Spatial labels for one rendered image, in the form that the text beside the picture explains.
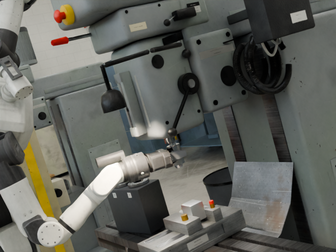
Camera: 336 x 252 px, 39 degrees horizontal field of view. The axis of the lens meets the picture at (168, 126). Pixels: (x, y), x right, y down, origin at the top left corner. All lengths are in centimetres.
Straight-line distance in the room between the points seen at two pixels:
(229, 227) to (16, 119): 79
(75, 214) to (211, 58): 67
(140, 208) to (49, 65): 933
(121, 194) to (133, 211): 9
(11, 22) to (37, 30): 933
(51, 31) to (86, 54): 95
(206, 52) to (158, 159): 38
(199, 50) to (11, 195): 74
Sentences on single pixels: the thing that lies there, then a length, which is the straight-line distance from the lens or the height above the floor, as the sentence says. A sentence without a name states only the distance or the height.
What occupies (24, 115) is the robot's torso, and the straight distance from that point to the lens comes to 161.
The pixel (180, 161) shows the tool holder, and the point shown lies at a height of 121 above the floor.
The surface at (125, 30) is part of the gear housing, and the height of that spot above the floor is 166.
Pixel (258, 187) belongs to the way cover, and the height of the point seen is 99.
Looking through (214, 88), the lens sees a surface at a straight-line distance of 157.
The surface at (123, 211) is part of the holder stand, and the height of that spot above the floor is 101.
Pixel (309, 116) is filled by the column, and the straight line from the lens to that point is 171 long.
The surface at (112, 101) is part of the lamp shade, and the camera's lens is 137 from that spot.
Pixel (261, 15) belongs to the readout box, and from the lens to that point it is 144.
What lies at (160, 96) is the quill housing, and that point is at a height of 144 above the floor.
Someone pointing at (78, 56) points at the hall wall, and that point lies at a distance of 1138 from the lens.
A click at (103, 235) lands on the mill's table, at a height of 91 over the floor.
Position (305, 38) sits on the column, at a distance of 175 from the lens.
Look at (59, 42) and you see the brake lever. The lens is 157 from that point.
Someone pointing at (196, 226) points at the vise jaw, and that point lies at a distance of 158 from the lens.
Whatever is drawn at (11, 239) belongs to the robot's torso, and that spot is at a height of 107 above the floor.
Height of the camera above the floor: 152
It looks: 7 degrees down
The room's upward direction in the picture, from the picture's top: 16 degrees counter-clockwise
